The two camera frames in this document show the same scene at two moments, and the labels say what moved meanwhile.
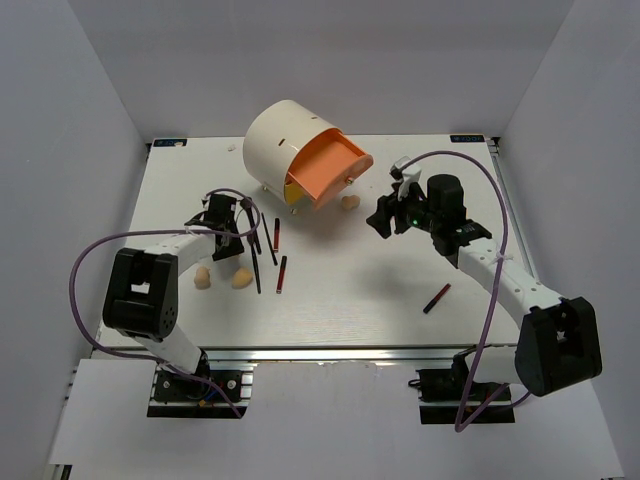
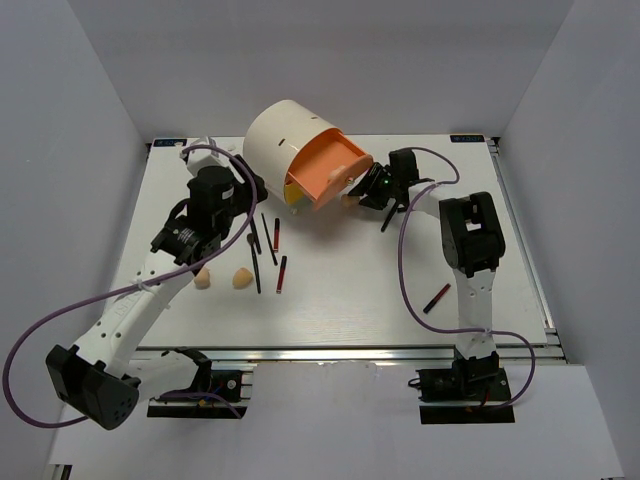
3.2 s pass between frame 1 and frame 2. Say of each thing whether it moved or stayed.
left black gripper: moved
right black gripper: moved
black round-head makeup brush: stayed
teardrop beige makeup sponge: stayed
